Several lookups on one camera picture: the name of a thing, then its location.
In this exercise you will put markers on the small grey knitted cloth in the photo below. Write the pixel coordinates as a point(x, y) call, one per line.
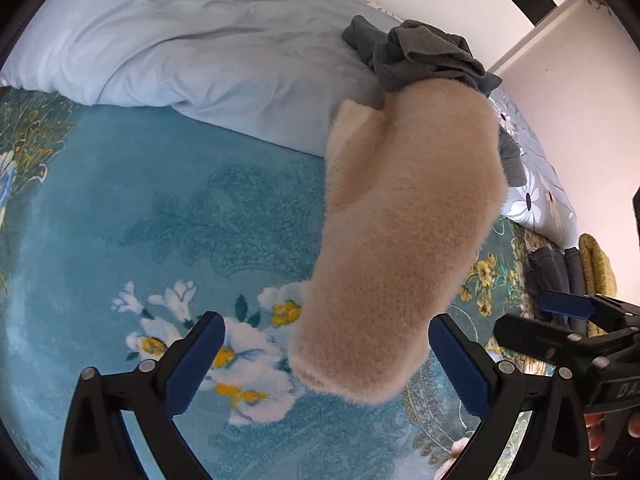
point(511, 157)

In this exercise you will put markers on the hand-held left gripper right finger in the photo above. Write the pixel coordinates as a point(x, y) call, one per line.
point(460, 365)

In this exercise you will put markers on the crumpled grey garment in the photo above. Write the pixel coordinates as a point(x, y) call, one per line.
point(420, 55)

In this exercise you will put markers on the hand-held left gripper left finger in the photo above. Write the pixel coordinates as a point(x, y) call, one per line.
point(192, 360)

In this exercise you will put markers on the beige fluffy sweater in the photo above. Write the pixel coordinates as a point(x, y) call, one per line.
point(405, 240)

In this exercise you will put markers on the light blue floral duvet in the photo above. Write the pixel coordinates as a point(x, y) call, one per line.
point(200, 50)

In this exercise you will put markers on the yellow fluffy cloth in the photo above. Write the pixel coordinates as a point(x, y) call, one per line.
point(597, 265)

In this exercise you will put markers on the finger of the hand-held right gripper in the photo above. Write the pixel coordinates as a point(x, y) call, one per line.
point(565, 304)
point(525, 335)

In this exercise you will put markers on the dark grey pants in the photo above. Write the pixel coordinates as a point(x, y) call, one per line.
point(550, 280)

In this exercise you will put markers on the teal floral blanket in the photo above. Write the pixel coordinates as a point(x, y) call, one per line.
point(140, 240)

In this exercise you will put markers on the person's right hand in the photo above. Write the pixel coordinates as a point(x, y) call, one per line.
point(596, 435)

